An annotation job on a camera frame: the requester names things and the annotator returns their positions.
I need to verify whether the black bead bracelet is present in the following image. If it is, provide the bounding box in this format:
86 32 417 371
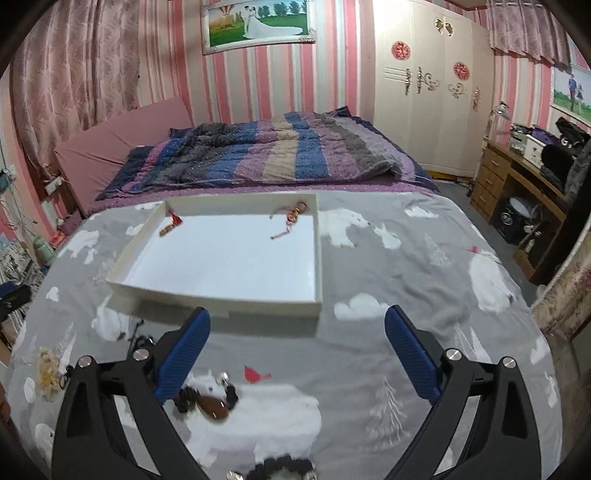
226 455 319 480

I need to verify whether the dark clothes pile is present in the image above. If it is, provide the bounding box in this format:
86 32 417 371
540 115 591 195

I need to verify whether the white storage box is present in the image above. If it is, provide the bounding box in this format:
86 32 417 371
524 134 552 167

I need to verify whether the framed wedding photo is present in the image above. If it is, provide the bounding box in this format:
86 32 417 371
200 0 317 56

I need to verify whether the purple dotted bed sheet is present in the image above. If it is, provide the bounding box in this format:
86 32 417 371
95 182 439 215

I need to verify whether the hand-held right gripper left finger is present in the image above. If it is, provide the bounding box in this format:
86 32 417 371
51 307 212 480

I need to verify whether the cream wardrobe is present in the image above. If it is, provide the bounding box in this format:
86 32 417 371
373 0 495 178

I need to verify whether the black cord necklace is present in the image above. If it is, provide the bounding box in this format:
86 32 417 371
117 318 158 356

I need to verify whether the brown pendant black bead necklace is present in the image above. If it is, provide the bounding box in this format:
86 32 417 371
174 371 238 423

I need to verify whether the grey polar bear blanket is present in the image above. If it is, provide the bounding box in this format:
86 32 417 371
9 189 561 480

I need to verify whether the striped purple blue quilt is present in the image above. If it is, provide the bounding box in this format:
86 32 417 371
96 107 439 201

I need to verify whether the pink mattress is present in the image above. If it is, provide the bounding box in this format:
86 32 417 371
54 96 195 217

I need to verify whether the black box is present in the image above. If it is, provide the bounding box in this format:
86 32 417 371
492 196 541 245

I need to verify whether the silver desk lamp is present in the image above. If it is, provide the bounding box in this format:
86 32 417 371
489 102 512 139

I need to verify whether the pale yellow scrunchie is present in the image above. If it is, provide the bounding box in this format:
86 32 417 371
37 348 70 400

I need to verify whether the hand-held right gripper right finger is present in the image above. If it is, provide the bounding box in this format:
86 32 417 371
384 305 541 480

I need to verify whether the framed couple photo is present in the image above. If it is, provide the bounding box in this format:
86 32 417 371
550 65 591 125

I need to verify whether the floral cloth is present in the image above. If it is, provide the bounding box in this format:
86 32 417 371
531 249 591 340

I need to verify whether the pink patterned long curtain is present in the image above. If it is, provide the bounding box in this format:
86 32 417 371
9 0 141 176

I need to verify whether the white rectangular tray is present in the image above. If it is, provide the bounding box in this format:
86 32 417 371
105 193 323 319

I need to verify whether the red tassel charm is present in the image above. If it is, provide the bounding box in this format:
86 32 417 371
159 210 183 237

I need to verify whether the pink patterned short curtain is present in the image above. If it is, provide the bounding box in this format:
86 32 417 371
485 0 573 63

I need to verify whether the wooden desk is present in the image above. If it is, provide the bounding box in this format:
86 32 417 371
470 136 573 284

